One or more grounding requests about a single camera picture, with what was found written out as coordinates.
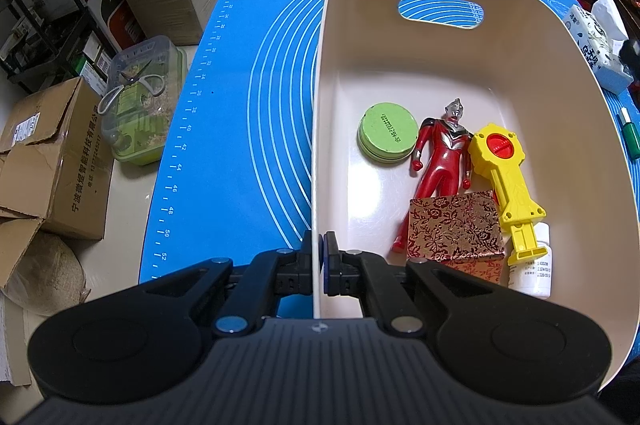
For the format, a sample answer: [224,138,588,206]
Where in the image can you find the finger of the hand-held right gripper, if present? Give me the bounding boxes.
[619,38,640,77]

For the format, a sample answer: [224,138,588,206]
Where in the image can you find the blue silicone mat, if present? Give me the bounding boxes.
[137,0,640,321]

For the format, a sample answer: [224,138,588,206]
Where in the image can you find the beige sack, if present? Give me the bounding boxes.
[2,232,91,317]

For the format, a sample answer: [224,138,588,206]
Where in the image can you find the white and red carton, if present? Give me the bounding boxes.
[85,0,146,52]

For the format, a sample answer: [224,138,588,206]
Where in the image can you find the clear box with green base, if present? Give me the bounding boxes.
[100,35,189,166]

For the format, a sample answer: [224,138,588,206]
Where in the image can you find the red action figure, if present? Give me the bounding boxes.
[391,97,475,254]

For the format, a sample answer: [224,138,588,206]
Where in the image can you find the grey handled scissors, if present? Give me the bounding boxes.
[97,60,168,115]

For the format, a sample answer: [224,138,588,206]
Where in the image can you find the red gold patterned box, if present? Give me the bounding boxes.
[407,190,506,287]

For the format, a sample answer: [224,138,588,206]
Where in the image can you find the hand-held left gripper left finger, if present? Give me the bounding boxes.
[150,230,315,338]

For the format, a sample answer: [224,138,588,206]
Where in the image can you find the white tissue pack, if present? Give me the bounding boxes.
[561,0,635,95]

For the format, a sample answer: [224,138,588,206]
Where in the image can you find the brown cardboard box flap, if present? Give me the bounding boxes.
[0,215,46,291]

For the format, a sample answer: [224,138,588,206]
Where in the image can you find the open brown cardboard box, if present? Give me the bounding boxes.
[0,76,115,241]

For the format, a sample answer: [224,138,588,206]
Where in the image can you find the yellow toy launcher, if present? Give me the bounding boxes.
[468,123,547,267]

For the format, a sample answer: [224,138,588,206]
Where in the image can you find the beige plastic basket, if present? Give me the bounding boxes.
[310,0,640,398]

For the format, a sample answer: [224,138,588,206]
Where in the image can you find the green marker pen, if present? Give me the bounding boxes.
[618,106,640,161]

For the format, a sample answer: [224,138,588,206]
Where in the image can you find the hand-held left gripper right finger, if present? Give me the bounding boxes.
[323,231,501,337]

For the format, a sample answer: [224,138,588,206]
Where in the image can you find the round green tin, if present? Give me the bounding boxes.
[357,102,418,164]

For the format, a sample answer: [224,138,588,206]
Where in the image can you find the white plastic bottle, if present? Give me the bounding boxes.
[509,222,552,300]

